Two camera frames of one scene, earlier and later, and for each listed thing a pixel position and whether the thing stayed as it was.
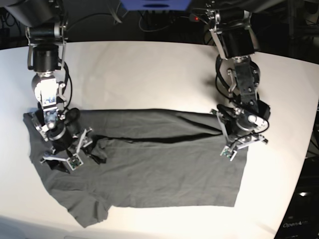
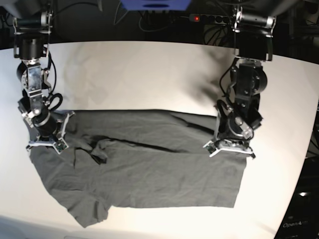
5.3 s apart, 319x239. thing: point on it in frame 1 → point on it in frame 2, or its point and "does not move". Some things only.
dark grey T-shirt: x=144 y=158 does not move
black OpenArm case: x=301 y=221 does not move
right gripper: x=57 y=161 → x=48 y=130
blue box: x=156 y=5 does not move
